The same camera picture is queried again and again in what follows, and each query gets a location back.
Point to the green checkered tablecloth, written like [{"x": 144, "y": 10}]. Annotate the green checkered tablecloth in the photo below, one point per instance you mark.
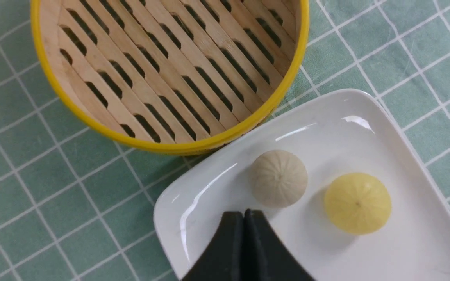
[{"x": 76, "y": 206}]

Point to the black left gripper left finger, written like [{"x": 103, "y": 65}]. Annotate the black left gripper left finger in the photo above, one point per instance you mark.
[{"x": 221, "y": 259}]

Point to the white steamed bun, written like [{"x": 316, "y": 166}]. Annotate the white steamed bun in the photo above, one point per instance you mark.
[{"x": 277, "y": 179}]

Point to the yellow-rimmed bamboo steamer basket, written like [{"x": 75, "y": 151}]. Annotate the yellow-rimmed bamboo steamer basket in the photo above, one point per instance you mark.
[{"x": 179, "y": 77}]

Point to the white square plate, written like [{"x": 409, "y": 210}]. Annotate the white square plate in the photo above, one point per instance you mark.
[{"x": 339, "y": 134}]

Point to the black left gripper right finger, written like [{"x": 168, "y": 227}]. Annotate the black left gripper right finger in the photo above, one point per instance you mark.
[{"x": 265, "y": 257}]

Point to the yellow steamed bun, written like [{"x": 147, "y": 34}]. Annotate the yellow steamed bun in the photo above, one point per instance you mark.
[{"x": 357, "y": 203}]

